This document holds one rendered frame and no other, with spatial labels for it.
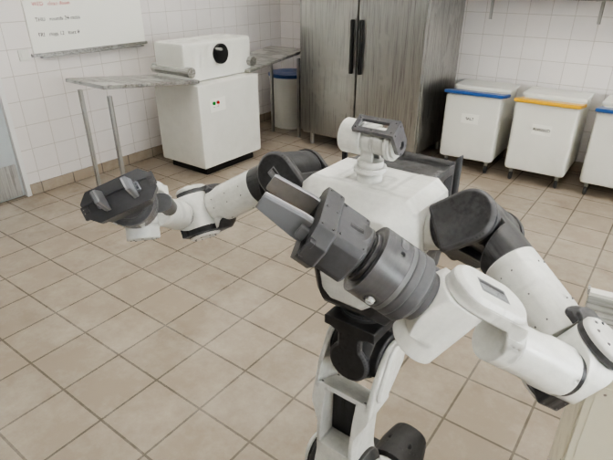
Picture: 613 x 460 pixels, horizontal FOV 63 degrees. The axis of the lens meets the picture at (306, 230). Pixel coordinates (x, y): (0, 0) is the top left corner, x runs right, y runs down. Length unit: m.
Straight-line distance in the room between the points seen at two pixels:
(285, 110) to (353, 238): 5.82
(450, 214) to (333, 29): 4.51
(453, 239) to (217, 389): 1.79
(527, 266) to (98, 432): 1.99
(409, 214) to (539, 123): 4.04
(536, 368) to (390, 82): 4.48
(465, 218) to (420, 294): 0.35
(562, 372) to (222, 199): 0.81
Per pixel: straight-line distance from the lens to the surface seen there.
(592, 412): 1.57
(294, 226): 0.54
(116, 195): 0.87
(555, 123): 4.87
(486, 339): 0.69
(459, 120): 5.10
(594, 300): 1.72
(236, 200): 1.18
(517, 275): 0.85
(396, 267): 0.55
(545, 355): 0.70
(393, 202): 0.91
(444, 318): 0.59
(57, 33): 4.96
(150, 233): 1.02
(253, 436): 2.29
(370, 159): 0.95
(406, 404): 2.44
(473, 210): 0.89
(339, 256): 0.54
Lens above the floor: 1.74
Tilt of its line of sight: 27 degrees down
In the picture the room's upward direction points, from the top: straight up
